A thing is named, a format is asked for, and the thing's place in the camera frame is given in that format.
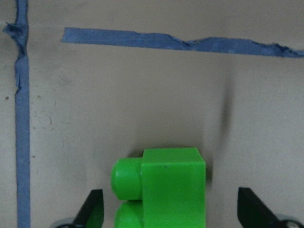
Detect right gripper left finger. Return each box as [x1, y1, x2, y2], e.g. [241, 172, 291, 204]
[72, 189, 104, 228]

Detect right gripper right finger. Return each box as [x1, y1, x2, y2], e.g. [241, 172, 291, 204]
[237, 187, 285, 228]

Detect green toy block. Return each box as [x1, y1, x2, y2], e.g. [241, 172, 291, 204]
[111, 147, 206, 228]

